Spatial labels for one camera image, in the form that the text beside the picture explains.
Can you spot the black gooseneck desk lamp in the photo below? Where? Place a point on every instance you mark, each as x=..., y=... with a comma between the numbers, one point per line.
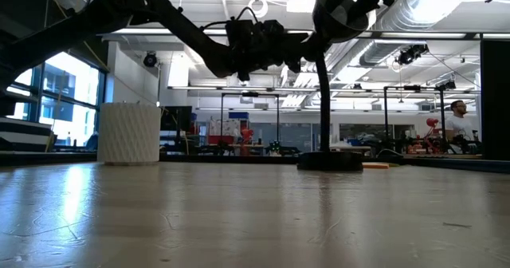
x=325, y=100

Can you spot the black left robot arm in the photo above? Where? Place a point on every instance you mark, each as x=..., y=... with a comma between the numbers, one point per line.
x=179, y=20

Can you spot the long ceiling light strip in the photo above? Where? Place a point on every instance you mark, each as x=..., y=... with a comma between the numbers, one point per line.
x=422, y=35

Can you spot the black background robot green lights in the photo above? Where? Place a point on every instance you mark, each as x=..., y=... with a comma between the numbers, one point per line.
x=279, y=148

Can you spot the black monitor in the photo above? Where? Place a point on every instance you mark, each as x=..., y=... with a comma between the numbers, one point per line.
x=175, y=118

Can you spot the orange sticky note pad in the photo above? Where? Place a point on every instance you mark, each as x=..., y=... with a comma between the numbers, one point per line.
x=374, y=165

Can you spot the red and black background robot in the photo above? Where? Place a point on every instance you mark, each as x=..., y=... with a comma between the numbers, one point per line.
x=426, y=140

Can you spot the person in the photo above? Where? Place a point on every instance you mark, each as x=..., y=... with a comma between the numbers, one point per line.
x=458, y=124

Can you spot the white textured cup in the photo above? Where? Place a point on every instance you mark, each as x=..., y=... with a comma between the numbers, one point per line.
x=128, y=134

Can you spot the large window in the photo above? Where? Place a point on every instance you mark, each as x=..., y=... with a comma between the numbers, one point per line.
x=67, y=100

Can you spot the grey side desk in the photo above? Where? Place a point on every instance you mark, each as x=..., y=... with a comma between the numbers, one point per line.
x=24, y=136

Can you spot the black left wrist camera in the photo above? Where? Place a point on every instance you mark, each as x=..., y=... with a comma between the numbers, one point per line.
x=241, y=36

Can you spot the silver ventilation duct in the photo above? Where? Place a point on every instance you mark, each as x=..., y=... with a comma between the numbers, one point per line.
x=402, y=20

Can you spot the black background stand frame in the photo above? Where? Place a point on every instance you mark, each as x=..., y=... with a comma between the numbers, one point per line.
x=277, y=112
x=385, y=108

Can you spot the black ceiling camera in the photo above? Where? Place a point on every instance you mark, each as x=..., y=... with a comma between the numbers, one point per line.
x=150, y=60
x=410, y=54

